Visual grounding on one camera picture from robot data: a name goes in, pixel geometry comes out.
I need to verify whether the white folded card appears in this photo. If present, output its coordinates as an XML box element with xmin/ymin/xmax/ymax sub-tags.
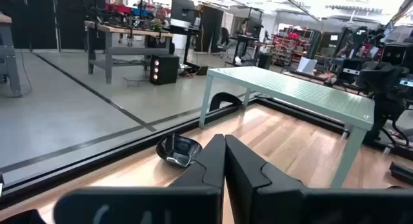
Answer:
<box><xmin>296</xmin><ymin>56</ymin><xmax>318</xmax><ymax>74</ymax></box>

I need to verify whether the wavy square black plate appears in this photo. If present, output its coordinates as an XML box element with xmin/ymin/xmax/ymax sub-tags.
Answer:
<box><xmin>156</xmin><ymin>133</ymin><xmax>203</xmax><ymax>169</ymax></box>

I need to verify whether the black computer tower with lights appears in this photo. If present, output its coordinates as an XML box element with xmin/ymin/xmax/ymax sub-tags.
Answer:
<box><xmin>149</xmin><ymin>54</ymin><xmax>180</xmax><ymax>86</ymax></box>

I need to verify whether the black standing desk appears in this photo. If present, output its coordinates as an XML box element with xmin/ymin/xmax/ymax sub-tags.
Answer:
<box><xmin>169</xmin><ymin>23</ymin><xmax>209</xmax><ymax>76</ymax></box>

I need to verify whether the red parts storage rack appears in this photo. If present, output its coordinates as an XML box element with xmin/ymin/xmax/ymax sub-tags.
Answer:
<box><xmin>272</xmin><ymin>28</ymin><xmax>311</xmax><ymax>67</ymax></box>

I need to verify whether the black arched object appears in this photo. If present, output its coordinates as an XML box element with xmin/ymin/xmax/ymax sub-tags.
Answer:
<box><xmin>208</xmin><ymin>92</ymin><xmax>243</xmax><ymax>112</ymax></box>

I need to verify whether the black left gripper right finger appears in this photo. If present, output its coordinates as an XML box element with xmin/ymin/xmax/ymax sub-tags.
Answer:
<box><xmin>225</xmin><ymin>134</ymin><xmax>413</xmax><ymax>224</ymax></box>

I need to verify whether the black computer monitor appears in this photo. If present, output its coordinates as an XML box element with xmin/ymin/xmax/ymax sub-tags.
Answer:
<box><xmin>170</xmin><ymin>0</ymin><xmax>197</xmax><ymax>23</ymax></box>

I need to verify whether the tall black cabinet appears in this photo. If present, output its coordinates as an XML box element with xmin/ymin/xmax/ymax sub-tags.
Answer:
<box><xmin>198</xmin><ymin>4</ymin><xmax>225</xmax><ymax>54</ymax></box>

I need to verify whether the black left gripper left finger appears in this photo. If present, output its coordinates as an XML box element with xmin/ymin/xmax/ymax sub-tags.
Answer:
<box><xmin>54</xmin><ymin>134</ymin><xmax>226</xmax><ymax>224</ymax></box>

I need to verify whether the wooden top grey workbench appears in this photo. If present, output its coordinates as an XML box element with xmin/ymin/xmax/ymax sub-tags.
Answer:
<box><xmin>84</xmin><ymin>19</ymin><xmax>175</xmax><ymax>85</ymax></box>

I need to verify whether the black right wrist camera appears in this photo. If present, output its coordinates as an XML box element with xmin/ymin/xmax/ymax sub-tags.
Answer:
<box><xmin>379</xmin><ymin>41</ymin><xmax>411</xmax><ymax>70</ymax></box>

